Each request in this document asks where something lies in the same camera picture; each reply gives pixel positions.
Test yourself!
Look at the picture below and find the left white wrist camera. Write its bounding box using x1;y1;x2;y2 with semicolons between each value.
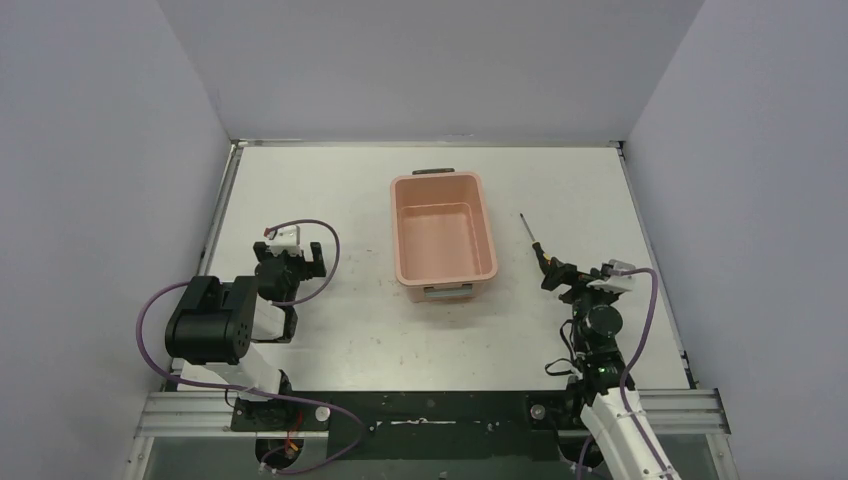
264;225;303;257

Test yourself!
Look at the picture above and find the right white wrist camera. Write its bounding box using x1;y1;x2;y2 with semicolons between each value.
587;259;636;294

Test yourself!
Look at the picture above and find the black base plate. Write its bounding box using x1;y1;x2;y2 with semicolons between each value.
229;390;589;466

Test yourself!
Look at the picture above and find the black yellow screwdriver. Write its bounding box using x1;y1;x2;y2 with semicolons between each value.
519;212;551;274

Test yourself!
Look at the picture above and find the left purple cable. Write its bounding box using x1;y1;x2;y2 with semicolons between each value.
135;219;368;477

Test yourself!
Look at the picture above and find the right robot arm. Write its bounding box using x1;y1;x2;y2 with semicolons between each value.
540;256;680;479

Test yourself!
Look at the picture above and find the purple cable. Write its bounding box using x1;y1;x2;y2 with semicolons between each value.
574;267;677;480
135;219;368;477

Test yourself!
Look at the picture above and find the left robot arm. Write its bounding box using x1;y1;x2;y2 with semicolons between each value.
164;241;327;431

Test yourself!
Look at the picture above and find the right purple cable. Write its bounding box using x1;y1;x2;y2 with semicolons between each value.
574;267;677;480

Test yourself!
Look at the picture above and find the pink plastic bin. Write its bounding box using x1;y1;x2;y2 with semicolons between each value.
390;169;498;303

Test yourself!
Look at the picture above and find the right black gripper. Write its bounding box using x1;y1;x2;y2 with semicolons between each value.
544;258;618;355

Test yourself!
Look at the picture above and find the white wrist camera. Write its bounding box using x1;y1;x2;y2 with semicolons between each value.
264;225;303;257
587;259;636;294

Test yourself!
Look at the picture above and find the aluminium front rail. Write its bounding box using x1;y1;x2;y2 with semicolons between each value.
136;390;731;439

